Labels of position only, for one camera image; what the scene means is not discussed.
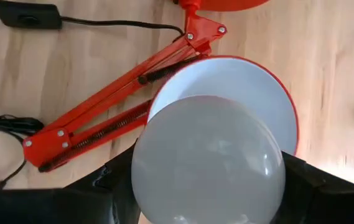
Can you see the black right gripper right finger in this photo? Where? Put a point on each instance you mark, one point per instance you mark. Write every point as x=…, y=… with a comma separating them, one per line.
x=329, y=202

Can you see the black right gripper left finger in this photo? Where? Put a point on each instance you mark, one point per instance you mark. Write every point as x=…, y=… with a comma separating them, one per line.
x=55, y=207

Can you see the white lightbulb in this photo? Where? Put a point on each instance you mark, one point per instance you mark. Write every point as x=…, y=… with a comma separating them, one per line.
x=207, y=161

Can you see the red desk lamp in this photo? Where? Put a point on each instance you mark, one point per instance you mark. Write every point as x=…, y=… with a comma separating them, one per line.
x=117, y=90

